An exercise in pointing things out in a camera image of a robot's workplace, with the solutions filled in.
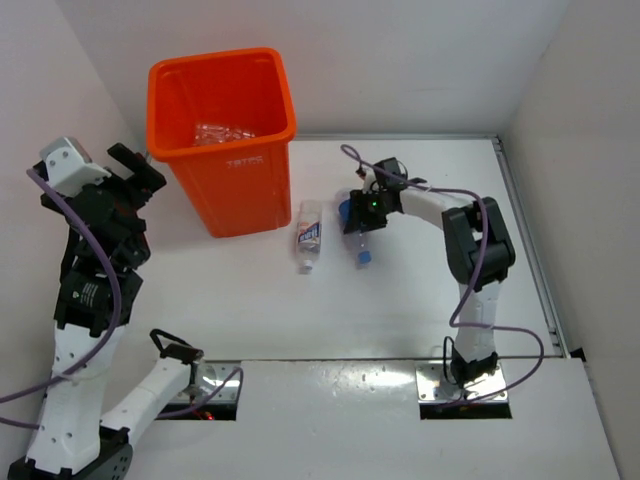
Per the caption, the metal base plate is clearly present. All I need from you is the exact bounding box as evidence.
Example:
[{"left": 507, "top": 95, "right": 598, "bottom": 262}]
[
  {"left": 415, "top": 360, "right": 509, "bottom": 405},
  {"left": 169, "top": 360, "right": 243, "bottom": 407}
]

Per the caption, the clear bottle blue label blue cap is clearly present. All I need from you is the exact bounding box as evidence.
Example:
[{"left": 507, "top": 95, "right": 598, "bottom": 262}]
[{"left": 336, "top": 188, "right": 372, "bottom": 269}]

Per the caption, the clear unlabelled bottle white cap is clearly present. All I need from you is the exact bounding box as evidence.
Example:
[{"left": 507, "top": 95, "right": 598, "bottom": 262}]
[{"left": 193, "top": 122, "right": 257, "bottom": 146}]

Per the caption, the orange plastic bin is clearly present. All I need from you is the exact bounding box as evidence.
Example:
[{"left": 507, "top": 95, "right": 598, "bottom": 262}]
[{"left": 146, "top": 47, "right": 296, "bottom": 238}]

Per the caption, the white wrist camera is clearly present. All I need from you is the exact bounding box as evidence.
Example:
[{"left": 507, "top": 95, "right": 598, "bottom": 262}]
[
  {"left": 40, "top": 136, "right": 112, "bottom": 197},
  {"left": 356, "top": 167, "right": 379, "bottom": 192}
]

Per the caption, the clear bottle orange blue label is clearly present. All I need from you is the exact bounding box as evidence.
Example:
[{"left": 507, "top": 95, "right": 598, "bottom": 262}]
[{"left": 295, "top": 200, "right": 323, "bottom": 274}]

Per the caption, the right aluminium frame rail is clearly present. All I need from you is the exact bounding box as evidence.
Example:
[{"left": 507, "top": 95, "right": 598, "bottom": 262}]
[{"left": 491, "top": 135, "right": 587, "bottom": 364}]

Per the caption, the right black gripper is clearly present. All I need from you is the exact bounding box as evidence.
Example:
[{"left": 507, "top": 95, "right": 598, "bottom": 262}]
[{"left": 349, "top": 189, "right": 396, "bottom": 234}]

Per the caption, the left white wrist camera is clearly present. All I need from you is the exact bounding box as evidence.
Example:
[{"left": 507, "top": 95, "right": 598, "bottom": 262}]
[{"left": 40, "top": 136, "right": 112, "bottom": 197}]

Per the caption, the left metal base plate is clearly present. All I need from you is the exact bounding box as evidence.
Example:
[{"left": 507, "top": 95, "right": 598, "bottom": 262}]
[{"left": 169, "top": 360, "right": 243, "bottom": 407}]

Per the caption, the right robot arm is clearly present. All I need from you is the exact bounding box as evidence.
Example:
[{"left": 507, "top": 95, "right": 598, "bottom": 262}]
[{"left": 339, "top": 152, "right": 515, "bottom": 387}]

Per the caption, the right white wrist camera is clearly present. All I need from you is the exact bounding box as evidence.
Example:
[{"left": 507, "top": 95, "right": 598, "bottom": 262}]
[{"left": 356, "top": 167, "right": 379, "bottom": 192}]

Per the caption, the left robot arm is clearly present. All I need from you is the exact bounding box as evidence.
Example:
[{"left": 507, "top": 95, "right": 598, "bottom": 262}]
[{"left": 8, "top": 137, "right": 202, "bottom": 479}]

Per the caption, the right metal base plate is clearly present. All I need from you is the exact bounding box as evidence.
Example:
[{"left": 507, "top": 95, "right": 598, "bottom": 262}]
[{"left": 415, "top": 360, "right": 509, "bottom": 405}]

